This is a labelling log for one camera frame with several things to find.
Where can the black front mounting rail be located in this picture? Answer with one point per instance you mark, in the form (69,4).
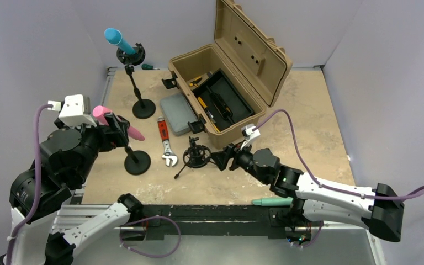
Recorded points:
(276,222)

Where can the grey flat case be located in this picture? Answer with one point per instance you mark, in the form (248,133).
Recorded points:
(178,113)

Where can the yellow handled tool in tray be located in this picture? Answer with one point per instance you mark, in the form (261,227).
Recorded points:
(208,113)

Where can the mint green microphone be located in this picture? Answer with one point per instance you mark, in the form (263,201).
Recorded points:
(272,201)

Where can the yellow black pliers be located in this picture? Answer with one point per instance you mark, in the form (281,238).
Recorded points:
(195,82)

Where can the tan plastic toolbox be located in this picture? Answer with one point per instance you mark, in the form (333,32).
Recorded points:
(252,61)

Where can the green handled screwdriver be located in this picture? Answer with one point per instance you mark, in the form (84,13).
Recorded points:
(148,67)

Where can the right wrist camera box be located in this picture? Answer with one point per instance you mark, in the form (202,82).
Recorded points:
(250,133)

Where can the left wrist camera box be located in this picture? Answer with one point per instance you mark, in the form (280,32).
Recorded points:
(75,111)

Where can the black toolbox tray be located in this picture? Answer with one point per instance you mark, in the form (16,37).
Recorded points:
(226,103)

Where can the black tripod shock mount stand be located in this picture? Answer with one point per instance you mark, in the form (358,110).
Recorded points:
(195,156)

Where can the blue microphone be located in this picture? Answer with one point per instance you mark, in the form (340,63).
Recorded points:
(115,37)

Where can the black round base mic stand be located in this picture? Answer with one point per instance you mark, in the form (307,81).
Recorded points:
(137,162)

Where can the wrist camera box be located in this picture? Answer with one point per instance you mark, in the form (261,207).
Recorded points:
(250,133)
(75,111)

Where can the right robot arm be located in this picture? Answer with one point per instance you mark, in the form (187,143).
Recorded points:
(378,210)

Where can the pink microphone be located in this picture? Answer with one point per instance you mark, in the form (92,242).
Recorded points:
(98,113)

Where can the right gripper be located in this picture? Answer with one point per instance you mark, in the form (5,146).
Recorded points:
(221,158)

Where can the red adjustable wrench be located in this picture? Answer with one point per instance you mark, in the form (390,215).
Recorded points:
(168,155)

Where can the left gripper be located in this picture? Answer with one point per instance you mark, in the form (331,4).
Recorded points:
(118,136)

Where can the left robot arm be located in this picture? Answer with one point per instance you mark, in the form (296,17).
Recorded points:
(62,165)

